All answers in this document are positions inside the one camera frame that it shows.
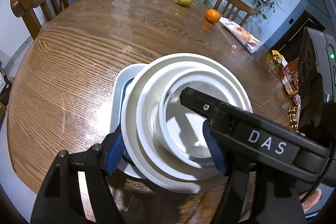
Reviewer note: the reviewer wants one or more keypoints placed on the person's right hand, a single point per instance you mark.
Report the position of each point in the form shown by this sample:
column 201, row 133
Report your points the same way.
column 312, row 200

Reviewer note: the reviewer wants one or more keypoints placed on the large patterned square plate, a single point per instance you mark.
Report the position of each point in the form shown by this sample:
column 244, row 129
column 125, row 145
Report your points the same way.
column 118, row 98

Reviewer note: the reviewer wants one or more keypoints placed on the dark brown door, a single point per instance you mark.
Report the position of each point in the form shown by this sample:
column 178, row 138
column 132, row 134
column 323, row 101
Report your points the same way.
column 296, row 35

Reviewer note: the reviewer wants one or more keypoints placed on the orange fruit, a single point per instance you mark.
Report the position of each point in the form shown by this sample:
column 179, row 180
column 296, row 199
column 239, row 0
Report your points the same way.
column 212, row 15

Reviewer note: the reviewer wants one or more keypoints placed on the medium white bowl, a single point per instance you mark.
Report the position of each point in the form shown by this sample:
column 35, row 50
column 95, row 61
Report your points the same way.
column 147, row 113

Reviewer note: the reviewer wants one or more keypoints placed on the cluster of condiment jars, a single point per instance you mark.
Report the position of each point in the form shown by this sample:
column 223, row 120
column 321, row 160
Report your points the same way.
column 290, row 83

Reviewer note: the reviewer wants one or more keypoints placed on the white snack packet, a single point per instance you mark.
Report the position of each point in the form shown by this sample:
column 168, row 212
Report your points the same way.
column 244, row 35

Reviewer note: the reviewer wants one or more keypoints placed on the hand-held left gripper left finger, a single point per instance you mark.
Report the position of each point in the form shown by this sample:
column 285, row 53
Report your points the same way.
column 114, row 153

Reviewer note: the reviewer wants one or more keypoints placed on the yellow snack packet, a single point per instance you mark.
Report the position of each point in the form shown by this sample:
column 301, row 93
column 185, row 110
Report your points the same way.
column 277, row 58

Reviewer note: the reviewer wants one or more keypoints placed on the large white bowl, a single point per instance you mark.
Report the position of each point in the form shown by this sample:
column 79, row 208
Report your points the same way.
column 130, row 121

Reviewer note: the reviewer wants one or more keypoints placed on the blue deep plate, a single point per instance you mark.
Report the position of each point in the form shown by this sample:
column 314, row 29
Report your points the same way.
column 126, row 90

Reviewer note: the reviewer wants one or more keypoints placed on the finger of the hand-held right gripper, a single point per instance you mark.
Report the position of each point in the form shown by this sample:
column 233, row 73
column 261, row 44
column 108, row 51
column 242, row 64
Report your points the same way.
column 194, row 100

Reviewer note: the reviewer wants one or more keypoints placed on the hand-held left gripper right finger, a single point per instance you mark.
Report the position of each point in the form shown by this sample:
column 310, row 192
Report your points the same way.
column 216, row 150

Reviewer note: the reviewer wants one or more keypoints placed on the small white bowl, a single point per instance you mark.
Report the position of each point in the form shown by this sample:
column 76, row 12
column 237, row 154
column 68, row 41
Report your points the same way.
column 181, row 132

